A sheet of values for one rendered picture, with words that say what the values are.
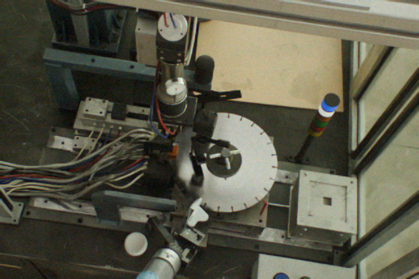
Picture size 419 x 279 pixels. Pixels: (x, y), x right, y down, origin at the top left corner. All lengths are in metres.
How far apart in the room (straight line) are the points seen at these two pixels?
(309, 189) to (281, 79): 0.52
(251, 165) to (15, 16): 1.10
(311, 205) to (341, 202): 0.09
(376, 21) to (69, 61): 1.27
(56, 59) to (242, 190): 0.69
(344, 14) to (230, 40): 1.59
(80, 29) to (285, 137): 0.82
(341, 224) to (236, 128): 0.43
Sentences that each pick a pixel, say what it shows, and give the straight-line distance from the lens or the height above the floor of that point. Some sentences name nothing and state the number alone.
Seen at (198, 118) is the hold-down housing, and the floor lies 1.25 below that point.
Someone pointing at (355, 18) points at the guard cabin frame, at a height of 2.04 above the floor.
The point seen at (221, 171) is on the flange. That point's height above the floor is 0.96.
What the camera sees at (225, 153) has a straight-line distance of 1.59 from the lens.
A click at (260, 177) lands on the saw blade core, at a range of 1.63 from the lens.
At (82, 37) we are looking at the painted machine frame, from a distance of 2.04.
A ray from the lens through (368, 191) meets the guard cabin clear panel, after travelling 1.76.
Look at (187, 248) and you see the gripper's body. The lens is 1.51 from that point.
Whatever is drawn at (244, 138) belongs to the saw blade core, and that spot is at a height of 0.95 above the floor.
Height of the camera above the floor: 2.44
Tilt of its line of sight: 63 degrees down
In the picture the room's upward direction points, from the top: 9 degrees clockwise
